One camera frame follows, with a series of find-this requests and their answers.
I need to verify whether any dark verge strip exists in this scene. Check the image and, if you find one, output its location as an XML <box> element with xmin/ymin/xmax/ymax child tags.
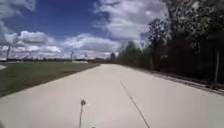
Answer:
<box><xmin>123</xmin><ymin>64</ymin><xmax>224</xmax><ymax>96</ymax></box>

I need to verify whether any green grass field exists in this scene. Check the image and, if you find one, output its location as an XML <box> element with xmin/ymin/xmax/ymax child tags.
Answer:
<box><xmin>0</xmin><ymin>61</ymin><xmax>101</xmax><ymax>98</ymax></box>

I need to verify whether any pole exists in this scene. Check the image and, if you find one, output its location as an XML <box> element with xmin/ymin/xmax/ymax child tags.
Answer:
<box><xmin>69</xmin><ymin>50</ymin><xmax>75</xmax><ymax>63</ymax></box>
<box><xmin>4</xmin><ymin>45</ymin><xmax>10</xmax><ymax>62</ymax></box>

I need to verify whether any row of dark trees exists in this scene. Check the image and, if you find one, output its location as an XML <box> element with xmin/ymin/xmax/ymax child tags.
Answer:
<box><xmin>114</xmin><ymin>0</ymin><xmax>224</xmax><ymax>86</ymax></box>

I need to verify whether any pale concrete path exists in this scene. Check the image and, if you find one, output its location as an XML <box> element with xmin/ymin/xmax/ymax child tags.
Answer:
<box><xmin>0</xmin><ymin>63</ymin><xmax>224</xmax><ymax>128</ymax></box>

